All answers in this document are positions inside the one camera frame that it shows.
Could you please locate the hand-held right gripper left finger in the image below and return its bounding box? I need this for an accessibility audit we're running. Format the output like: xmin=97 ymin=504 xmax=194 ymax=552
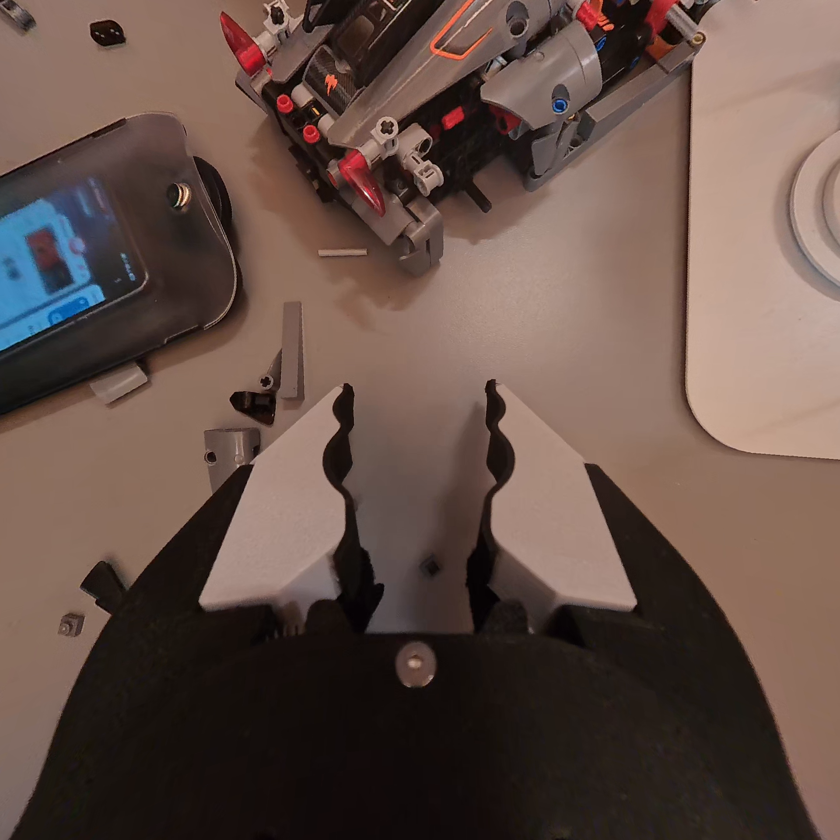
xmin=198 ymin=382 xmax=386 ymax=634

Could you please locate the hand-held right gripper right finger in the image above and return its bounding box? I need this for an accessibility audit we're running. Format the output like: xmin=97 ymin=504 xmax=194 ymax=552
xmin=465 ymin=379 xmax=639 ymax=634

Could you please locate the grey lego car model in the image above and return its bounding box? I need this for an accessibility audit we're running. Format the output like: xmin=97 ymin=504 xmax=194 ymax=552
xmin=218 ymin=0 xmax=708 ymax=277

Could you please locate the grey curved lego panel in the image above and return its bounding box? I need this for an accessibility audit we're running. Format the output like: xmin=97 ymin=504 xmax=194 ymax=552
xmin=203 ymin=427 xmax=261 ymax=494

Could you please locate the black lego pin connector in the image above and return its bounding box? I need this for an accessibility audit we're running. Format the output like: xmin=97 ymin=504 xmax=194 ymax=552
xmin=80 ymin=561 xmax=129 ymax=614

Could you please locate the light grey lego brick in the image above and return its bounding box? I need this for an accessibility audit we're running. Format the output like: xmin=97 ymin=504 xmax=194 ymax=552
xmin=88 ymin=363 xmax=151 ymax=406

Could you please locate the white desk lamp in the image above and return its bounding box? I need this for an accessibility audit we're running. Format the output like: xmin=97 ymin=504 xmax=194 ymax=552
xmin=684 ymin=0 xmax=840 ymax=460

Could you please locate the smartphone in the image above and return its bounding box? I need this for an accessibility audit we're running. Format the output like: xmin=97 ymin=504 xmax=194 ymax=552
xmin=0 ymin=172 xmax=151 ymax=416

